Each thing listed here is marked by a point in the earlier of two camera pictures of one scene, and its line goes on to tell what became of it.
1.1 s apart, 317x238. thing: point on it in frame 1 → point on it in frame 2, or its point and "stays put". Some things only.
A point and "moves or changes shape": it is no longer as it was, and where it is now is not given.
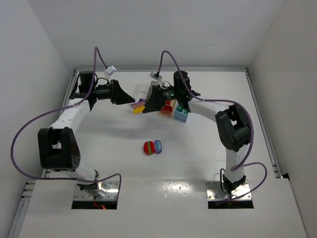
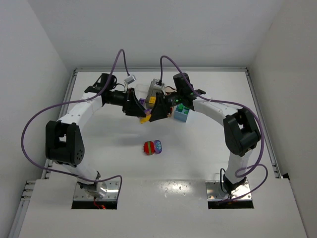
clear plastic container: x=140 y=91 stays put
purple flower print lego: x=158 y=146 stays put
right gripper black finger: x=154 y=102 → x=161 y=109
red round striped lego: x=149 y=148 stays put
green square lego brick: x=179 y=108 stays put
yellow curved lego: x=138 y=110 moves or changes shape
